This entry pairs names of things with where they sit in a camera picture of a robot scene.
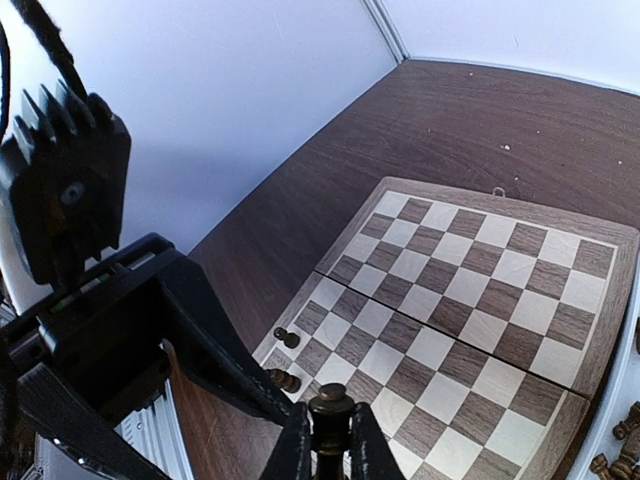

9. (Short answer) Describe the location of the left aluminium frame post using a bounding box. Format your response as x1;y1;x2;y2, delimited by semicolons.
362;0;410;64

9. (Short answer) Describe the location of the white plastic divided tray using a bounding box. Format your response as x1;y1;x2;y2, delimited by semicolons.
569;304;640;480

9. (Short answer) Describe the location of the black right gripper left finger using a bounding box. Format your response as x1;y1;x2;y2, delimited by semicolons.
259;402;312;480

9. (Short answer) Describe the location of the dark chess rook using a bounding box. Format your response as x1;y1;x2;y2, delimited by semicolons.
308;383;355;480

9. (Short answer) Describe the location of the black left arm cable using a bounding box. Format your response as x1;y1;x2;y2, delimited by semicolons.
0;0;89;131

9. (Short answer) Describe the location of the wooden chess board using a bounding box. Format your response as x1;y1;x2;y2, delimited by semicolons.
254;177;639;479

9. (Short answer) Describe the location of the dark chess pawn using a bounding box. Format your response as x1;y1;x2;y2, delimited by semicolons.
266;368;301;393
273;327;301;350

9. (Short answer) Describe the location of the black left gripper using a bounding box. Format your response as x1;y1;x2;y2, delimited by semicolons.
1;234;293;479

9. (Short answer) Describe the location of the dark chess bishop lower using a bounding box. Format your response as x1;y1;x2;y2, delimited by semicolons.
589;451;639;480

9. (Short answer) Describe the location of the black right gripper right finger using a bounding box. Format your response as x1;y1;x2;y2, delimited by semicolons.
350;402;405;480

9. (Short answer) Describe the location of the dark chess queen lying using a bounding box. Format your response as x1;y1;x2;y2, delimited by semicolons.
612;401;640;440

